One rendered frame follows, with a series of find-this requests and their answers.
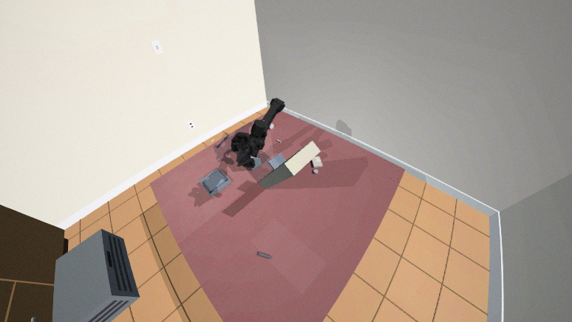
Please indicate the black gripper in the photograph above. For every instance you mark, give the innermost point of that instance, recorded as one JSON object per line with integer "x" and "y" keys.
{"x": 245, "y": 149}

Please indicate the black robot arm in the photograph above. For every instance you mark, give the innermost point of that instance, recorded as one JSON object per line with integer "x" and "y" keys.
{"x": 260, "y": 127}

